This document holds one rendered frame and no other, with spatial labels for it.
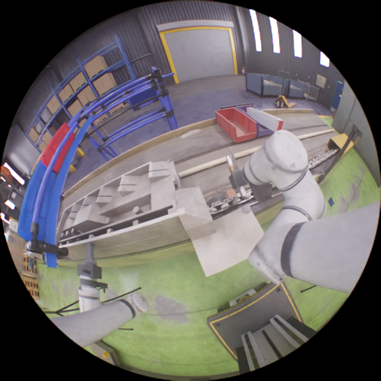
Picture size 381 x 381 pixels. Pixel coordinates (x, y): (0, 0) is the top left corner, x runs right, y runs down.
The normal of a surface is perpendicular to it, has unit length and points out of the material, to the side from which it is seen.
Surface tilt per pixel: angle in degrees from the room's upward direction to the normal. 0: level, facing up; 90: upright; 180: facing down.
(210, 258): 0
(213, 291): 0
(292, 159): 25
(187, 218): 54
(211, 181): 0
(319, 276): 82
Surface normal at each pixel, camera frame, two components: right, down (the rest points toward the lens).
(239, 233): -0.21, -0.51
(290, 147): -0.12, -0.13
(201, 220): 0.10, 0.34
